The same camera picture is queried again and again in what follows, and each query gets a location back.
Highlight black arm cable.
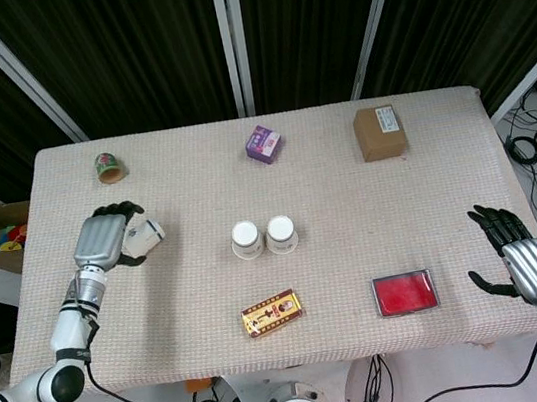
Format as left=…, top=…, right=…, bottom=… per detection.
left=396, top=305, right=537, bottom=402
left=75, top=281, right=253, bottom=402

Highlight colourful toys pile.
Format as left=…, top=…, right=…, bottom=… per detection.
left=0, top=222, right=32, bottom=253

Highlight small purple carton box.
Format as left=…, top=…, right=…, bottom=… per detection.
left=241, top=121, right=288, bottom=170

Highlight yellow red medicine box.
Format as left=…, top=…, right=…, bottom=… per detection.
left=237, top=285, right=311, bottom=340

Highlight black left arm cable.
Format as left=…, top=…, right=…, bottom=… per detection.
left=75, top=281, right=253, bottom=402

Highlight brown cardboard parcel box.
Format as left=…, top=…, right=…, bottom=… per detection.
left=350, top=101, right=413, bottom=165

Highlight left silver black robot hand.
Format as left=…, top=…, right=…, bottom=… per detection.
left=65, top=197, right=155, bottom=277

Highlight green floral tape roll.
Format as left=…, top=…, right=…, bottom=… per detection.
left=92, top=149, right=128, bottom=187

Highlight red ink pad case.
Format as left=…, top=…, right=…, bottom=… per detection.
left=370, top=266, right=441, bottom=320

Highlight white frame post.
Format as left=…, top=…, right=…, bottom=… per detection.
left=336, top=0, right=425, bottom=102
left=471, top=33, right=537, bottom=125
left=210, top=0, right=258, bottom=120
left=0, top=0, right=90, bottom=154

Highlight white paper cup blue stripe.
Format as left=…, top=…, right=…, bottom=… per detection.
left=117, top=215, right=170, bottom=262
left=262, top=212, right=302, bottom=258
left=228, top=219, right=266, bottom=262

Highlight black arm strap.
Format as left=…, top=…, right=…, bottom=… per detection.
left=54, top=344, right=94, bottom=368

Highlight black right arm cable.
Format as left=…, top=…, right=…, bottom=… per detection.
left=396, top=305, right=537, bottom=402

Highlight beige woven tablecloth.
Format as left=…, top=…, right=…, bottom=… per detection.
left=0, top=75, right=537, bottom=402

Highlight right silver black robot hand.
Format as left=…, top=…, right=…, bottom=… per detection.
left=457, top=194, right=537, bottom=317

